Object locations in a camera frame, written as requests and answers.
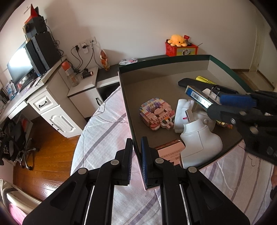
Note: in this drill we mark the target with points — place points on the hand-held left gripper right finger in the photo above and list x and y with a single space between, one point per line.
144 164

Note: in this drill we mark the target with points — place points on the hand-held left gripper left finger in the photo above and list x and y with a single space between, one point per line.
127 164

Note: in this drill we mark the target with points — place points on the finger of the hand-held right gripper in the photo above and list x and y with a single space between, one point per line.
235 100
225 112

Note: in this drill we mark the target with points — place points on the white charger adapter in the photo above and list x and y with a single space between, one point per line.
205 123

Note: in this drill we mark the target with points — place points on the rose gold box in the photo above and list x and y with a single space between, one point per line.
171 151

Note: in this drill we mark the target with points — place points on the blue barcode-labelled packet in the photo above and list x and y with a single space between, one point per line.
195 95

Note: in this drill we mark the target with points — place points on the pink building block toy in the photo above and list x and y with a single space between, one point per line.
155 112

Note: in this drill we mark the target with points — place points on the pink storage box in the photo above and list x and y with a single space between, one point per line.
151 86

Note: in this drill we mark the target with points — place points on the person's right forearm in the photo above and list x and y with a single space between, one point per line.
274 177

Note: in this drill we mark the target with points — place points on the white door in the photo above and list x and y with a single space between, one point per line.
257 54

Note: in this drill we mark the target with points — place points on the white nightstand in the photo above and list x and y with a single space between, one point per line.
86 97

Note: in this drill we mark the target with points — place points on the small red card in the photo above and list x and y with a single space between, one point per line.
187 37

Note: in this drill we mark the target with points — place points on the red printed box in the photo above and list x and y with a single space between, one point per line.
173 50

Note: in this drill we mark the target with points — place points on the yellow octopus plush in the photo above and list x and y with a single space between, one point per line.
177 40

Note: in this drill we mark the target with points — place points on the dark low cabinet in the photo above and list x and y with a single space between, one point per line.
108 75

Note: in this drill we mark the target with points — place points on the black cylinder device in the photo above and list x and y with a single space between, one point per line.
86 75

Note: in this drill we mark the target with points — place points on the black office chair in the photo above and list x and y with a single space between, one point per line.
26 151

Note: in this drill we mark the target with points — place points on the clear plastic packet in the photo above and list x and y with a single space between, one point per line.
128 61

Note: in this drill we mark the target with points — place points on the snack bag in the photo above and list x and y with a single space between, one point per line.
105 60

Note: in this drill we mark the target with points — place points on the white desk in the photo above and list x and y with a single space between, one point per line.
54 86

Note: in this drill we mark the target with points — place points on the orange-capped bottle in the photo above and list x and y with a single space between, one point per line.
69 73

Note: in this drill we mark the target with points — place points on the black computer tower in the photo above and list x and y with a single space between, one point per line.
43 54

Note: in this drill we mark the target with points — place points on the blue desk box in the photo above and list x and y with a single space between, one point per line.
9 89

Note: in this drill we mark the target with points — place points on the black computer monitor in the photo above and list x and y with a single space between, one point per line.
19 65

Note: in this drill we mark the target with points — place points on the black equipment box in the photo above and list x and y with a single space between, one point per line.
35 24

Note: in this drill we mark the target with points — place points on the red and black box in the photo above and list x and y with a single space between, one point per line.
33 13

